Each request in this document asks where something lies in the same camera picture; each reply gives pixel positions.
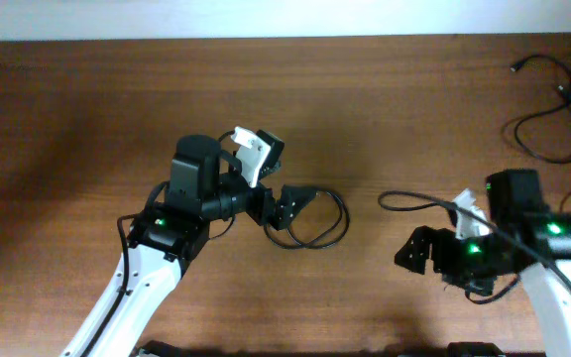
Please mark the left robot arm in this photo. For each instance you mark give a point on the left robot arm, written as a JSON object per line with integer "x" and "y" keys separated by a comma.
{"x": 159, "y": 243}

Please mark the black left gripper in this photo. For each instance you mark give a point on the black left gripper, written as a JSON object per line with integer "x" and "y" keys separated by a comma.
{"x": 282, "y": 214}

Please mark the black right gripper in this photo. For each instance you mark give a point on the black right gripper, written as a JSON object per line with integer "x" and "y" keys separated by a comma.
{"x": 450, "y": 262}

